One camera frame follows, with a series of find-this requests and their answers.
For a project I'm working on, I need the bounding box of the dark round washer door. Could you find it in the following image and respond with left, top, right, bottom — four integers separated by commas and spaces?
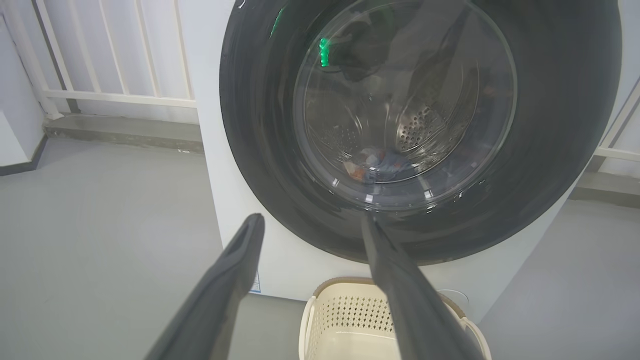
218, 0, 623, 266

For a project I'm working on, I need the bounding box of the round white filter cover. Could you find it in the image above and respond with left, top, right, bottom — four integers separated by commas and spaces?
437, 288, 470, 306

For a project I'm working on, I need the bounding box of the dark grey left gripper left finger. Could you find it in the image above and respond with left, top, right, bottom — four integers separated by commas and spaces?
145, 213, 266, 360

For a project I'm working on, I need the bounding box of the stainless steel washing machine drum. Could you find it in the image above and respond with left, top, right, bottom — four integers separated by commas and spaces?
299, 0, 516, 199

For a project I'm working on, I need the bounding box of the blue cartoon print garment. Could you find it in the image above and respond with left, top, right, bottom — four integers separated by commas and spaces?
375, 149, 416, 179
343, 146, 386, 183

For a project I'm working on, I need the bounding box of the white metal railing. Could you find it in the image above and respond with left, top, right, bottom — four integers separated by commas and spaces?
0, 0, 199, 121
594, 75, 640, 164

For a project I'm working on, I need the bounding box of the white front-load washing machine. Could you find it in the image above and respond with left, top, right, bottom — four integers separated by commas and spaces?
177, 0, 640, 324

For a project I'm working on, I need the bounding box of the cream perforated laundry basket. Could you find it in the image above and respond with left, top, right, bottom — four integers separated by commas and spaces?
298, 276, 494, 360

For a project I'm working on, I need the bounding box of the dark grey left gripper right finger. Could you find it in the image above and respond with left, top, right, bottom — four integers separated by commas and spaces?
361, 212, 485, 360

